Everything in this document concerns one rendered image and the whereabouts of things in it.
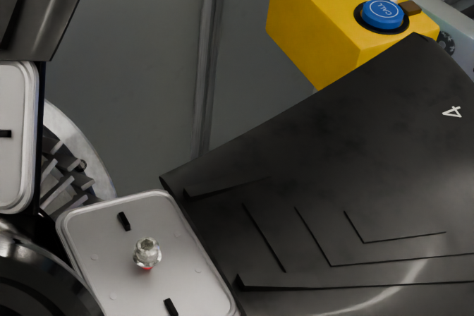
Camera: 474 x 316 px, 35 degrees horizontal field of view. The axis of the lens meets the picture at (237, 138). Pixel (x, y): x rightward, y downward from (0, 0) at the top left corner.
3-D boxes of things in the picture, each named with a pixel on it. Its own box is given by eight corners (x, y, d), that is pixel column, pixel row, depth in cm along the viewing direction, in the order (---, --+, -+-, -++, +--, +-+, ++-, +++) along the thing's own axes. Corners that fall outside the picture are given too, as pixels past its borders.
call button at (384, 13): (352, 15, 74) (355, 0, 73) (384, 7, 76) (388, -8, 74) (375, 38, 72) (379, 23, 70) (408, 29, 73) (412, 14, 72)
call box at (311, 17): (261, 41, 86) (274, -40, 78) (333, 22, 90) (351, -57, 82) (338, 130, 76) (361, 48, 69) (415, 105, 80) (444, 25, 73)
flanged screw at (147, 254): (154, 290, 36) (156, 259, 34) (128, 283, 36) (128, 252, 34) (163, 269, 37) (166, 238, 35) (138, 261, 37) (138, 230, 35)
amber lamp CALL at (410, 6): (396, 7, 75) (397, 2, 74) (410, 3, 75) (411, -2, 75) (407, 17, 74) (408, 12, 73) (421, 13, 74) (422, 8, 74)
